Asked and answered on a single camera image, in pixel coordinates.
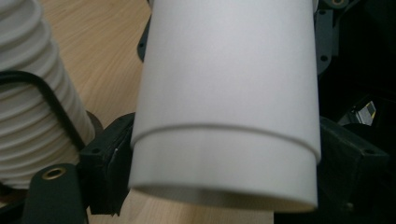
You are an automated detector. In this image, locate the white cylindrical tube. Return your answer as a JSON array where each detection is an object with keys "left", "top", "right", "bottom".
[{"left": 130, "top": 0, "right": 322, "bottom": 164}]

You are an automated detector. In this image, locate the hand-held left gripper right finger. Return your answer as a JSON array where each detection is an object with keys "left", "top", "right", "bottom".
[{"left": 317, "top": 116, "right": 392, "bottom": 216}]

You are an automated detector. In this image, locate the metal floor rail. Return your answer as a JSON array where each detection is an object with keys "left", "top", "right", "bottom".
[{"left": 337, "top": 104, "right": 370, "bottom": 126}]

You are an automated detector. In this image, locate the yellow black tape strip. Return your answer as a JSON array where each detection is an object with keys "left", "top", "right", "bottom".
[{"left": 364, "top": 100, "right": 378, "bottom": 119}]

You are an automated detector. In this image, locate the stack of white paper cups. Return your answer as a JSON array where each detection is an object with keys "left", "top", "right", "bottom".
[{"left": 0, "top": 0, "right": 96, "bottom": 190}]

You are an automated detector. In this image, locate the white paper cup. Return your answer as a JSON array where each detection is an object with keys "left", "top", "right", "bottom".
[{"left": 127, "top": 123, "right": 319, "bottom": 215}]

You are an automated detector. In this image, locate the black wire cup holder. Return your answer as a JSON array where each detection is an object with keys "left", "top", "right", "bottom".
[{"left": 0, "top": 70, "right": 105, "bottom": 204}]

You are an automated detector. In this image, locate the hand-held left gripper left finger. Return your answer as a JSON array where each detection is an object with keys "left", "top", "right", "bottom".
[{"left": 77, "top": 112, "right": 136, "bottom": 217}]

